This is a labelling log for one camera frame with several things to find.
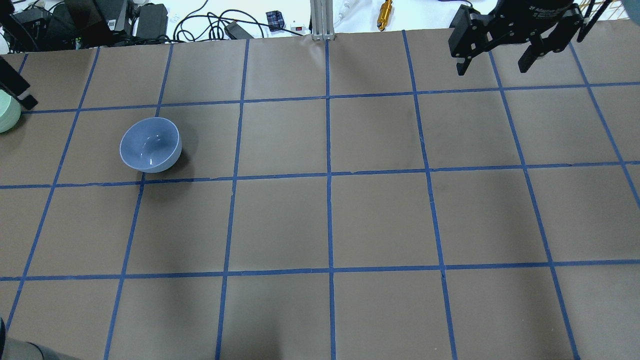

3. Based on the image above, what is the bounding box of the black power adapter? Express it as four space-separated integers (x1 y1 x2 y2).
224 22 254 40

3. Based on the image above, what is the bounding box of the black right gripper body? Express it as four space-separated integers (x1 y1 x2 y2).
448 0 585 57

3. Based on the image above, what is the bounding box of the black power brick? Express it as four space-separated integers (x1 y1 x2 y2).
135 3 169 40

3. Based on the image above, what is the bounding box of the aluminium frame post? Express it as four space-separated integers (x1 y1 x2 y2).
309 0 335 41

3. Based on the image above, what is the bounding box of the blue bowl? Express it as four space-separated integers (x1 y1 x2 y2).
119 117 183 174

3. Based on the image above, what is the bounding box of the small blue device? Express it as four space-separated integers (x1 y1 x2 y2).
265 10 285 33

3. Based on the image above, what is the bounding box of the green bowl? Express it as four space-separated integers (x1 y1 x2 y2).
0 89 21 133

